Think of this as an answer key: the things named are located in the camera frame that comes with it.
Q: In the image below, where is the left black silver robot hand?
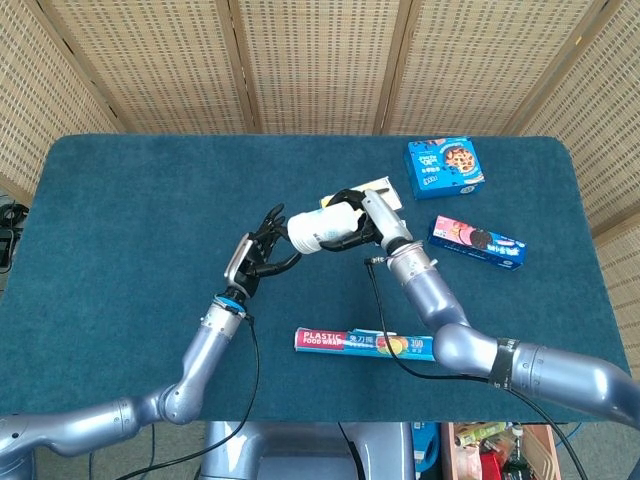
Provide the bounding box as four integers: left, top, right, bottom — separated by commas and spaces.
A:
223, 202, 304, 301

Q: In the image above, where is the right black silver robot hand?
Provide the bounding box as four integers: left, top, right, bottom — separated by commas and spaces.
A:
319, 187, 416, 254

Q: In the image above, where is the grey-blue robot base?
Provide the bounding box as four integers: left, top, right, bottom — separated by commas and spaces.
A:
198, 420, 416, 480

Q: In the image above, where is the razor on yellow blister card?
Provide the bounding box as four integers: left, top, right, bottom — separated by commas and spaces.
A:
318, 174, 405, 214

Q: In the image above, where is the blue chocolate chip cookie box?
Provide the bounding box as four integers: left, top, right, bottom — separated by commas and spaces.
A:
403, 137, 486, 201

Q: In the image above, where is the blue pink sandwich cookie box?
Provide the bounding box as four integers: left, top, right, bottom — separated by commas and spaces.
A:
427, 214, 528, 272

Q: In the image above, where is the teal table cloth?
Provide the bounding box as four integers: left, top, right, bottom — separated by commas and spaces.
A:
0, 133, 635, 425

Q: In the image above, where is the plastic food wrap box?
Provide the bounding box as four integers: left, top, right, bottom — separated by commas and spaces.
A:
293, 326, 435, 363

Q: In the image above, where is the blue plastic container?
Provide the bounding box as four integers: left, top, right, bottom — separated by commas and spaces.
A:
412, 422, 441, 471

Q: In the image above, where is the black electronic device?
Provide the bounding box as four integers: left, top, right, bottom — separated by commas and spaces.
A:
0, 202, 29, 274

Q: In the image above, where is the wooden crate with snacks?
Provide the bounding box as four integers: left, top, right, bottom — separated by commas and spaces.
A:
439, 422, 561, 480

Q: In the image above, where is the black right hand cable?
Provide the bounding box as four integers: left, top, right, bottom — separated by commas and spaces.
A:
363, 256, 589, 480

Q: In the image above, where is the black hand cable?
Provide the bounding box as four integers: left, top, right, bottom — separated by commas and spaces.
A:
114, 312, 261, 480
363, 256, 589, 480

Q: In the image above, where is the black left hand cable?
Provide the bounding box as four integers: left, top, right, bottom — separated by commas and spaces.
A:
114, 312, 261, 480

